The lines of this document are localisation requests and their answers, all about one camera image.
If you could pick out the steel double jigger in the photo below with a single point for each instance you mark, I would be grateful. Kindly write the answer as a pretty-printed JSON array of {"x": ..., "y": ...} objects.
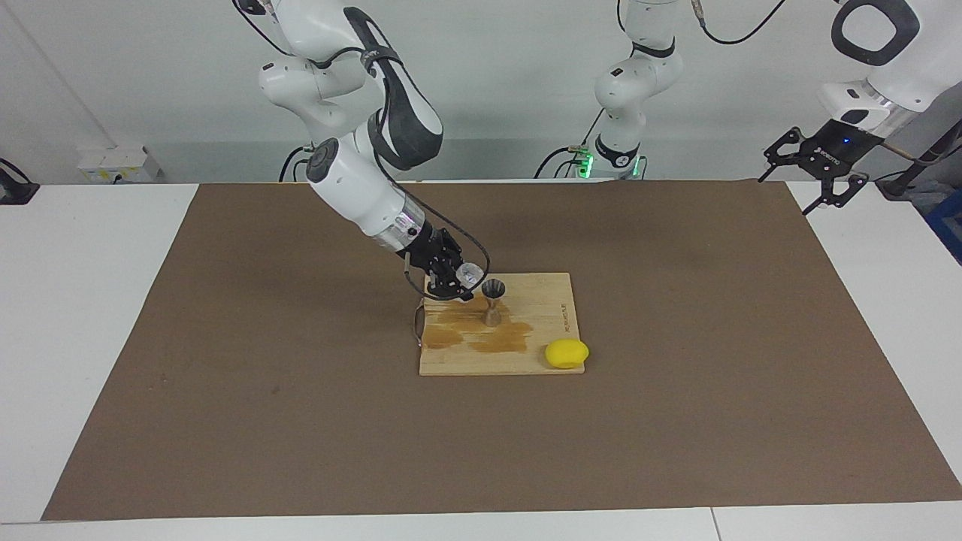
[{"x": 492, "y": 308}]

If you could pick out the white wall socket box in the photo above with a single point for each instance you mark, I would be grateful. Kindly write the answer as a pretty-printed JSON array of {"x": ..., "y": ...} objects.
[{"x": 116, "y": 165}]

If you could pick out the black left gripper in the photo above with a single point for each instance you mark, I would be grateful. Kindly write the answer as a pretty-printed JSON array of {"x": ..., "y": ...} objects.
[{"x": 842, "y": 146}]

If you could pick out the black stand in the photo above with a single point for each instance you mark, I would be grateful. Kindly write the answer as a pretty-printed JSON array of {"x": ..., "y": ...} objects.
[{"x": 913, "y": 176}]

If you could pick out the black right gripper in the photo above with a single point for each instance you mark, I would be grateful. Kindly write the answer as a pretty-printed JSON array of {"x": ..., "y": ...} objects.
[{"x": 432, "y": 252}]

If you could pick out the yellow lemon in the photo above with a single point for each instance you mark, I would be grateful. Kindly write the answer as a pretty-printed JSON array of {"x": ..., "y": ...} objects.
[{"x": 567, "y": 354}]

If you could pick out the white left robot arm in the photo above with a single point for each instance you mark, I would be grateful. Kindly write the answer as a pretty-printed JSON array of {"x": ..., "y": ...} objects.
[{"x": 894, "y": 75}]

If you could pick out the clear glass cup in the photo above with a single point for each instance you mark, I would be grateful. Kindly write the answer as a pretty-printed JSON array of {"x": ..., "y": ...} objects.
[{"x": 472, "y": 274}]

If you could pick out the brown table mat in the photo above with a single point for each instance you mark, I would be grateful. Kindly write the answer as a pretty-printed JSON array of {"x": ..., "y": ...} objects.
[{"x": 225, "y": 413}]

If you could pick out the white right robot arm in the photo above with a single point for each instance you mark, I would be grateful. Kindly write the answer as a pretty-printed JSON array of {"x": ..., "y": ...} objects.
[{"x": 353, "y": 180}]

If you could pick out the wooden cutting board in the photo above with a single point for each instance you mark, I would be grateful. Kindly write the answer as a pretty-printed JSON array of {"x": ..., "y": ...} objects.
[{"x": 466, "y": 361}]

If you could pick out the black table clamp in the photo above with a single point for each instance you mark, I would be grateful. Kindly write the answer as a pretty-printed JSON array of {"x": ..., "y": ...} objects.
[{"x": 15, "y": 191}]

